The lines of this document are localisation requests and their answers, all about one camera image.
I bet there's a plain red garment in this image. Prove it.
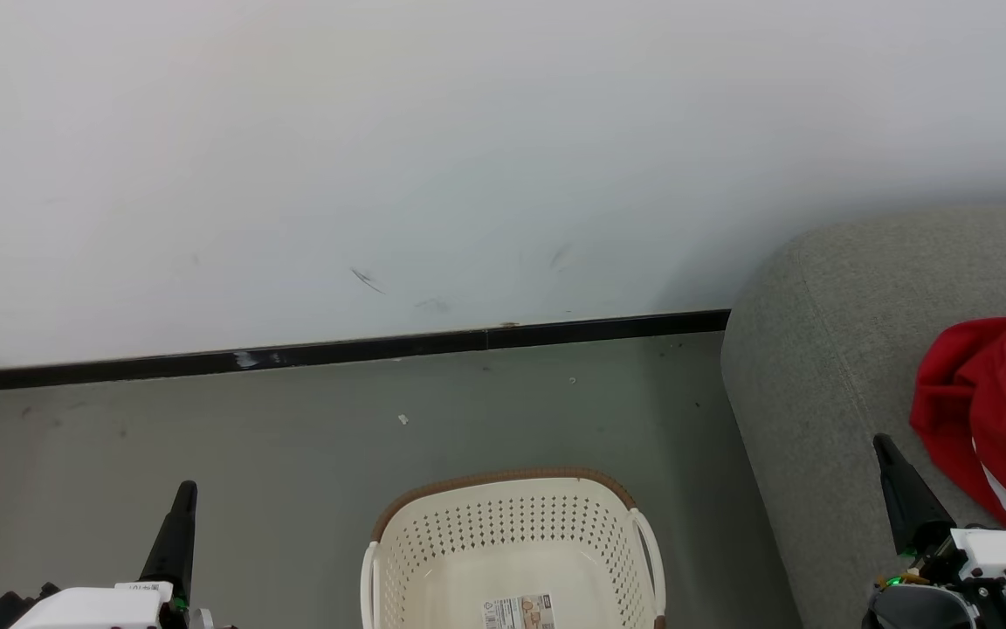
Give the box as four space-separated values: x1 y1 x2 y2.
909 319 1006 525

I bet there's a black wall baseboard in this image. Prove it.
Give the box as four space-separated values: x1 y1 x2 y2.
0 309 731 396

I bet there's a paper label sticker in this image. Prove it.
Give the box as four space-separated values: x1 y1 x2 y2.
481 594 556 629

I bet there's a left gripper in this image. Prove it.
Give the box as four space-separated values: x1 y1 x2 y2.
0 480 216 629

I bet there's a cream perforated laundry basket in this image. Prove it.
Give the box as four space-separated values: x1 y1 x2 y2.
360 467 666 629

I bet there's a grey fabric sofa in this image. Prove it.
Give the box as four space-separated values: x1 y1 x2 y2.
720 197 1006 629

